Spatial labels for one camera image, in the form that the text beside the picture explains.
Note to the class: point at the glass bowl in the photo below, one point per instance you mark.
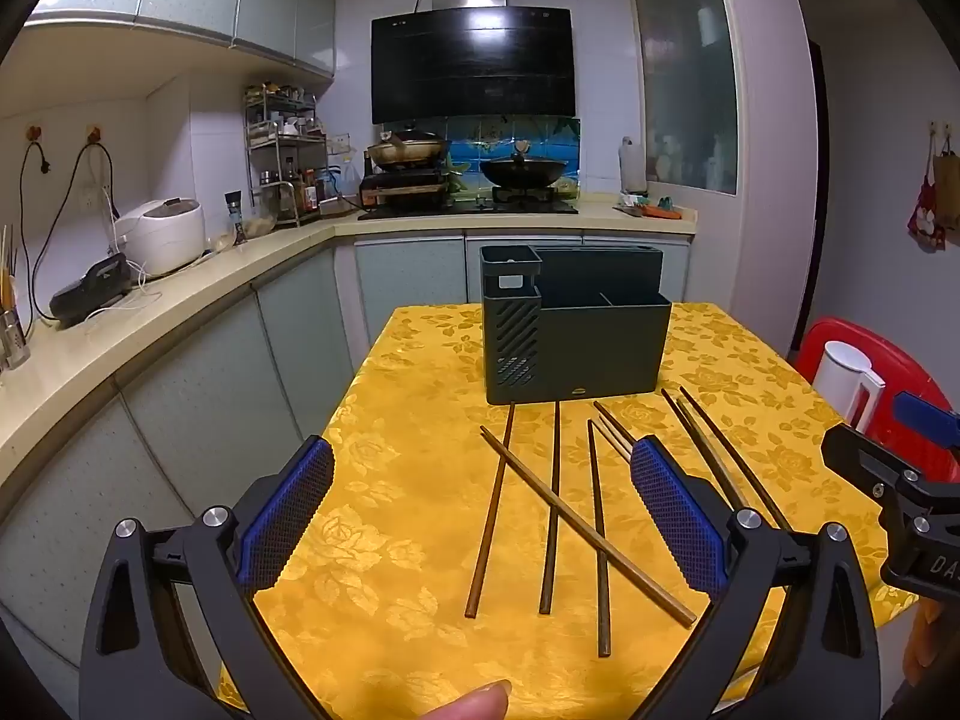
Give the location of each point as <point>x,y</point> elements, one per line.
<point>259,226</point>

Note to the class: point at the black pepper grinder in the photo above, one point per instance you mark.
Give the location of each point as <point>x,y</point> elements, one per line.
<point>235,221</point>

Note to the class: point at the black gas cooktop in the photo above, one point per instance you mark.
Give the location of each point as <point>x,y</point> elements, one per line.
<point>480,208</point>

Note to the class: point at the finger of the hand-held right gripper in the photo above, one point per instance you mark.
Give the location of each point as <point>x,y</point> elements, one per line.
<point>919,409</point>
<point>862,457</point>

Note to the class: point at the black range hood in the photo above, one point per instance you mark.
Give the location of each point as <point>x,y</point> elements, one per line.
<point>472,67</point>

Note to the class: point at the black countertop appliance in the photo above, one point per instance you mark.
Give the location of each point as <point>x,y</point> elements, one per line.
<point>90,289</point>

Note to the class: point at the person's right hand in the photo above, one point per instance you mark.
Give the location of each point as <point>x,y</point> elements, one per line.
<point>930,645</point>

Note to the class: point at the brown wooden chopstick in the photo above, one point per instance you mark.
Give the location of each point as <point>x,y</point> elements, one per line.
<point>652,586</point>
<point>611,418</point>

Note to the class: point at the red plastic chair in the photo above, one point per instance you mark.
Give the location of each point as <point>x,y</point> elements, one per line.
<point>911,371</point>

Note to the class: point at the clear blue plastic jug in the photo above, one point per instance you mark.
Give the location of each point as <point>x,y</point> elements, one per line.
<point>330,186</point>

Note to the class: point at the person's left hand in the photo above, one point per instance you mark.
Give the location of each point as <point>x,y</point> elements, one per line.
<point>472,703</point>

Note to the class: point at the metal spice rack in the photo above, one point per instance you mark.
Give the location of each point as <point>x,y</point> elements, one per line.
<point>281,136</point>

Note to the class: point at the yellow floral tablecloth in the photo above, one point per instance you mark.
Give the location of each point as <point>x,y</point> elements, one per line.
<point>390,465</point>

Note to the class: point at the black wok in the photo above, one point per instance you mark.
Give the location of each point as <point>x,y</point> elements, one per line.
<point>521,172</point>

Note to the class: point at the white wall socket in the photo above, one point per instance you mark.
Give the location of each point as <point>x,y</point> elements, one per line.
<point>94,199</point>

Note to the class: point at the dark green utensil holder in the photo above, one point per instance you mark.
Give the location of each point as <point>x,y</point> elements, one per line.
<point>585,345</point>

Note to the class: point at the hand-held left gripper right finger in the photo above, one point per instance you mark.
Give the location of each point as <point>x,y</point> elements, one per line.
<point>675,517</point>

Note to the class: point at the paper towel roll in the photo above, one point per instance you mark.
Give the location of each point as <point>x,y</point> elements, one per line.
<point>632,165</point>

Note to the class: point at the metal chopstick holder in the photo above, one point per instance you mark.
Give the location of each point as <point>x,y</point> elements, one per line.
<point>11,337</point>

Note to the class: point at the red hanging bag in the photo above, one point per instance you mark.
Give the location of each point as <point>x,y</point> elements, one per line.
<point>926,214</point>

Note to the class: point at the frosted glass cabinet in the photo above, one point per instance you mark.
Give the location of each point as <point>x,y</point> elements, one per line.
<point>682,67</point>

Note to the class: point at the black portable cooker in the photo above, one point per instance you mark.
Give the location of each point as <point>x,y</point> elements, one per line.
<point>405,186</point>

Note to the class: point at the white rice cooker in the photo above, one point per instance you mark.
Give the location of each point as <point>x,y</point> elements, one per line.
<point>161,236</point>

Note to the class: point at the white electric kettle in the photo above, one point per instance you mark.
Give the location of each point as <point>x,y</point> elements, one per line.
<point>840,375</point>

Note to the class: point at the orange and green kitchen tool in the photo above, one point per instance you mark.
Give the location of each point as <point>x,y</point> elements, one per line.
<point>656,208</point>

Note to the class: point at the brown hanging bag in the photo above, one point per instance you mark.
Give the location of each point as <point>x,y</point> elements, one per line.
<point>949,187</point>

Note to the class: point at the golden pan with lid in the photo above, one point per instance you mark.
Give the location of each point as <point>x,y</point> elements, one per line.
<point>409,151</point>

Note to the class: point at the ocean scene backsplash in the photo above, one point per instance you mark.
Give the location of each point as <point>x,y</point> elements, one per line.
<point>465,142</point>

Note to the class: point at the beige kitchen countertop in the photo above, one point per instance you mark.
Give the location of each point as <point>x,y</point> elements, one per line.
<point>187,285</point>

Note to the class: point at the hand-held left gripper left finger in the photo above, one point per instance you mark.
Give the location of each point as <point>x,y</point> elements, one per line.
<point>289,510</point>

